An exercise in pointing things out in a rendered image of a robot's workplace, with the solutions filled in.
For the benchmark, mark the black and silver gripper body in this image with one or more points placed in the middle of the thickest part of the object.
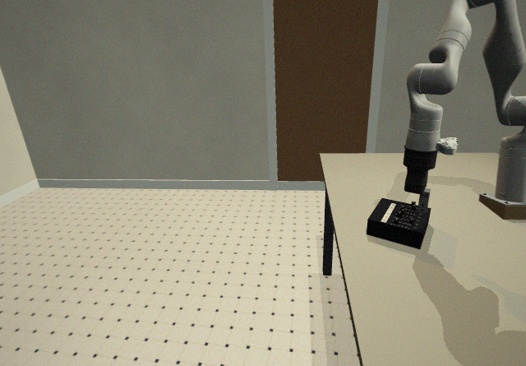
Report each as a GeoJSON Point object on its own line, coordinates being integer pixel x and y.
{"type": "Point", "coordinates": [420, 156]}

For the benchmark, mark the black lighting desk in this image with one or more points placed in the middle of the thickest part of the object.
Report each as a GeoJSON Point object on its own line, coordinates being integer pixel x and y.
{"type": "Point", "coordinates": [398, 222]}

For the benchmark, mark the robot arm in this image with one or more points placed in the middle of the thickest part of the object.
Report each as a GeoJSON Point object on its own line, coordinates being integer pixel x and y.
{"type": "Point", "coordinates": [504, 55]}

